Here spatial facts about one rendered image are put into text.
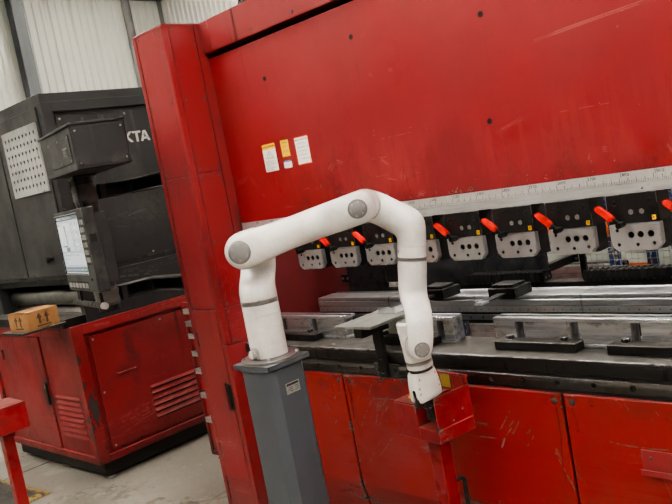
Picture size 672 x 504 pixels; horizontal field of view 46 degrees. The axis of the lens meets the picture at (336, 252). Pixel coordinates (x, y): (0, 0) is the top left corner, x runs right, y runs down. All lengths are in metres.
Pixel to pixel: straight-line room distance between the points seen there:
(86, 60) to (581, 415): 9.00
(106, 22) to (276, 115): 7.82
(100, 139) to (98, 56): 7.34
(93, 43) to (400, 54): 8.24
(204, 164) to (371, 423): 1.32
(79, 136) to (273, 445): 1.57
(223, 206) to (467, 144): 1.31
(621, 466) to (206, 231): 1.93
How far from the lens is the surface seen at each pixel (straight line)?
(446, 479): 2.68
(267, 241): 2.42
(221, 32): 3.50
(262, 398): 2.54
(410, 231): 2.38
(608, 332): 2.52
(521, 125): 2.52
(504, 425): 2.69
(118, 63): 10.89
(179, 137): 3.49
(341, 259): 3.12
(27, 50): 10.13
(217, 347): 3.57
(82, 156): 3.42
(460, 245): 2.72
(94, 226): 3.38
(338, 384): 3.17
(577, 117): 2.43
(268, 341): 2.50
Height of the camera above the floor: 1.55
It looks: 6 degrees down
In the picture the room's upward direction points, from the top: 11 degrees counter-clockwise
